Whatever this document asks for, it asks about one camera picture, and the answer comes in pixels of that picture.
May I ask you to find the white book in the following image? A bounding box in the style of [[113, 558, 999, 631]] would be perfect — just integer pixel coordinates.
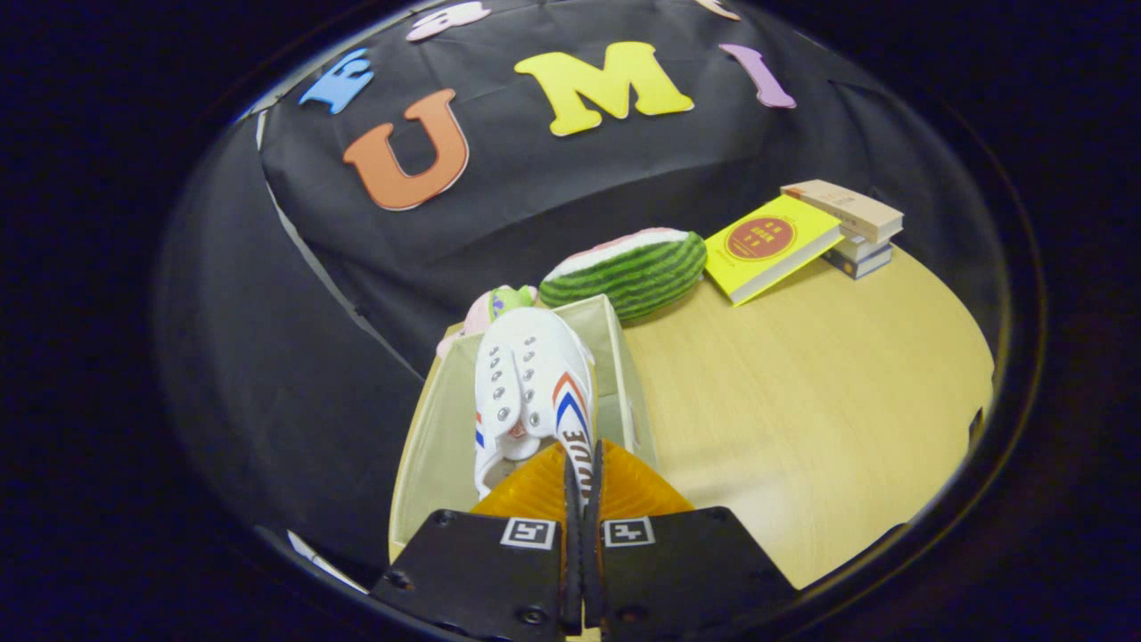
[[838, 232, 894, 263]]

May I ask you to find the black backdrop cloth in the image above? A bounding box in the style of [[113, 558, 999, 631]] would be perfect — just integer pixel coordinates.
[[156, 0, 1008, 572]]

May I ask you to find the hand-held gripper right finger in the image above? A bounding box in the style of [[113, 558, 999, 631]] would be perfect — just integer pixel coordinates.
[[582, 439, 799, 639]]

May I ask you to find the yellow book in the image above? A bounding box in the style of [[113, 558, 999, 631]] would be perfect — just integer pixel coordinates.
[[703, 194, 844, 307]]

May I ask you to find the white striped shoe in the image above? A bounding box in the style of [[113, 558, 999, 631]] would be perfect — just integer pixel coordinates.
[[472, 307, 600, 518]]

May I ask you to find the beige fabric storage box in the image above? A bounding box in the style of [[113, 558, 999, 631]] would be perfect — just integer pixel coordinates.
[[389, 294, 661, 563]]

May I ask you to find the watermelon slice plush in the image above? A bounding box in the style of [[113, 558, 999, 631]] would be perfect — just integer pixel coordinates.
[[538, 227, 709, 322]]

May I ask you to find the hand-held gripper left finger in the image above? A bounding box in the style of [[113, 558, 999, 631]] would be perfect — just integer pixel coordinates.
[[371, 441, 585, 639]]

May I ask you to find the pink plush toy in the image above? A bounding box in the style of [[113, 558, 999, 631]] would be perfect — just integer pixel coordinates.
[[435, 284, 539, 359]]

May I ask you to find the white paper sheet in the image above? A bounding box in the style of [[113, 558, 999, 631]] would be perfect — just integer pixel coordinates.
[[287, 531, 369, 595]]

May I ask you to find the grey-blue book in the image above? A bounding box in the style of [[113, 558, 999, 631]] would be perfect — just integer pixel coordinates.
[[824, 246, 893, 281]]

